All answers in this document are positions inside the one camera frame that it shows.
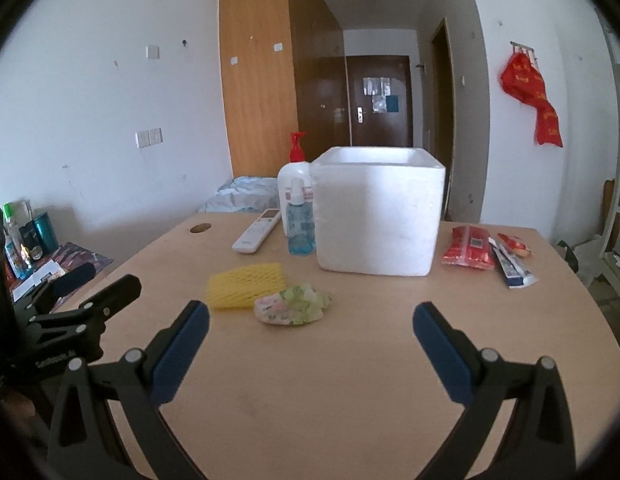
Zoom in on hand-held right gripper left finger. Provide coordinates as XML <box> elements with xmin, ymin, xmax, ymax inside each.
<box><xmin>47</xmin><ymin>300</ymin><xmax>211</xmax><ymax>480</ymax></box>

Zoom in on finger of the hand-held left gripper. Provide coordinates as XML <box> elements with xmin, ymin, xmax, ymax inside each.
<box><xmin>14</xmin><ymin>262</ymin><xmax>97</xmax><ymax>311</ymax></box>
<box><xmin>32</xmin><ymin>274</ymin><xmax>143</xmax><ymax>328</ymax></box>

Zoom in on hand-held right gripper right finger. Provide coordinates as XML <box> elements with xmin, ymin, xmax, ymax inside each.
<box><xmin>412</xmin><ymin>301</ymin><xmax>578</xmax><ymax>480</ymax></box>

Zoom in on white foam box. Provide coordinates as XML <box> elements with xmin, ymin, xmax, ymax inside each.
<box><xmin>310</xmin><ymin>146</ymin><xmax>447</xmax><ymax>277</ymax></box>

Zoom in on teal can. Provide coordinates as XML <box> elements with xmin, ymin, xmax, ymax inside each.
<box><xmin>32</xmin><ymin>212</ymin><xmax>60</xmax><ymax>256</ymax></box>

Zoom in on clear bottle green cap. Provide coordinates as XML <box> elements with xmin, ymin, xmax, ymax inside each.
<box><xmin>2</xmin><ymin>202</ymin><xmax>35</xmax><ymax>280</ymax></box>

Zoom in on yellow foam net sleeve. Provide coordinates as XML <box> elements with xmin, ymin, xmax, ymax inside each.
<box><xmin>206</xmin><ymin>261</ymin><xmax>287</xmax><ymax>310</ymax></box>

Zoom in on large red packet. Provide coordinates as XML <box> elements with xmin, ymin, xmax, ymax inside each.
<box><xmin>441</xmin><ymin>225</ymin><xmax>496</xmax><ymax>271</ymax></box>

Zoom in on white and blue tube packet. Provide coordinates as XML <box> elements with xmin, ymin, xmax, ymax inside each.
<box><xmin>490</xmin><ymin>237</ymin><xmax>538</xmax><ymax>290</ymax></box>

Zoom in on floral shower cap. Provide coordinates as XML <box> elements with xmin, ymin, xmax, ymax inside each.
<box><xmin>253</xmin><ymin>284</ymin><xmax>333</xmax><ymax>326</ymax></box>

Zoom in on small red snack packet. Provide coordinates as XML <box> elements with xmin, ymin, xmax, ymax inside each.
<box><xmin>498</xmin><ymin>232</ymin><xmax>533</xmax><ymax>259</ymax></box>

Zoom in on white remote control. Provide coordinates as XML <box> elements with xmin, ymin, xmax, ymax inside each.
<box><xmin>232</xmin><ymin>208</ymin><xmax>282</xmax><ymax>254</ymax></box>

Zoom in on light blue bedding pile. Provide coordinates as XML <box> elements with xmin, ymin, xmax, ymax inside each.
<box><xmin>199</xmin><ymin>176</ymin><xmax>281</xmax><ymax>214</ymax></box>

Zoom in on small blue sanitizer bottle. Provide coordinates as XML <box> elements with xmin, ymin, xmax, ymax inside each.
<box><xmin>286</xmin><ymin>178</ymin><xmax>317</xmax><ymax>256</ymax></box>

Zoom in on white pump bottle red top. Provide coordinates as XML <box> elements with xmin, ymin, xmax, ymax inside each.
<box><xmin>277</xmin><ymin>131</ymin><xmax>315</xmax><ymax>236</ymax></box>

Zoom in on brown wooden board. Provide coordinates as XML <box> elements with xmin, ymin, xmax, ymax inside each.
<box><xmin>602</xmin><ymin>180</ymin><xmax>618</xmax><ymax>237</ymax></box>

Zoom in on white metal bunk bed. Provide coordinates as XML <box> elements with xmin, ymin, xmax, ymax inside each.
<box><xmin>596</xmin><ymin>60</ymin><xmax>620</xmax><ymax>277</ymax></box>

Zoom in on brown side door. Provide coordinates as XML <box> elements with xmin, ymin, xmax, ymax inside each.
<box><xmin>430</xmin><ymin>17</ymin><xmax>456</xmax><ymax>222</ymax></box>

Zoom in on dark brown entrance door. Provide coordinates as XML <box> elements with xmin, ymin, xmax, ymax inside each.
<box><xmin>346</xmin><ymin>55</ymin><xmax>415</xmax><ymax>149</ymax></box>

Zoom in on wooden wardrobe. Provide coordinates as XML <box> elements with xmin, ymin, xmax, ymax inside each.
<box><xmin>219</xmin><ymin>0</ymin><xmax>347</xmax><ymax>180</ymax></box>

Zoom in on red plastic bags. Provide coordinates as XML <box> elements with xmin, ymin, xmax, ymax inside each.
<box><xmin>500</xmin><ymin>52</ymin><xmax>564</xmax><ymax>148</ymax></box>

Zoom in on white double wall switch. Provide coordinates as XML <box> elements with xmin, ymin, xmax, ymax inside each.
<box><xmin>135</xmin><ymin>127</ymin><xmax>163</xmax><ymax>149</ymax></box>

